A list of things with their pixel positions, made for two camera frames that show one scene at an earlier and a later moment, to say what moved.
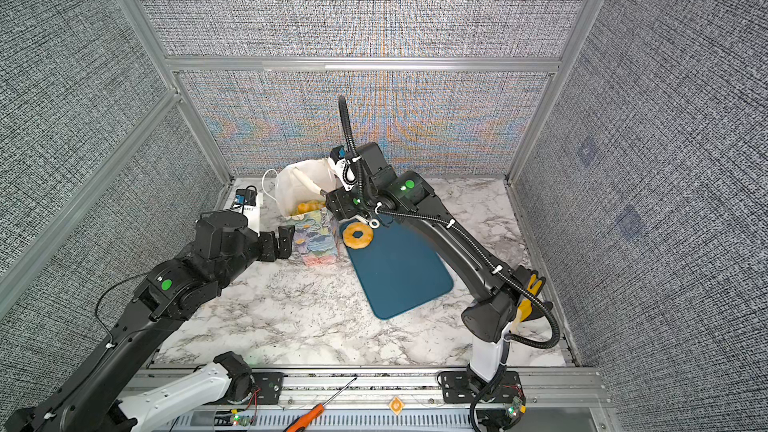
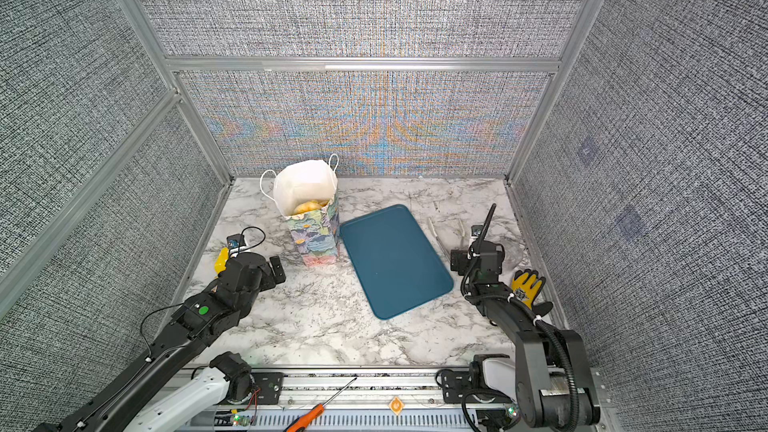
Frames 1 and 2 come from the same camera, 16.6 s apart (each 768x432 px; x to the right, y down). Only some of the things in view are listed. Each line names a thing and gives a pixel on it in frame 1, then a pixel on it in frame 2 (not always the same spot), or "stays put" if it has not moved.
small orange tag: [396, 405] stays put
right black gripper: [342, 204] to [460, 259]
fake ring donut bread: [364, 241] to [309, 206]
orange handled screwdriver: [312, 414] stays put
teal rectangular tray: [399, 269] stays put
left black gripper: [270, 240] to [271, 278]
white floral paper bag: [315, 231] stays put
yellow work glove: [525, 308] stays put
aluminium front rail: [407, 399] stays put
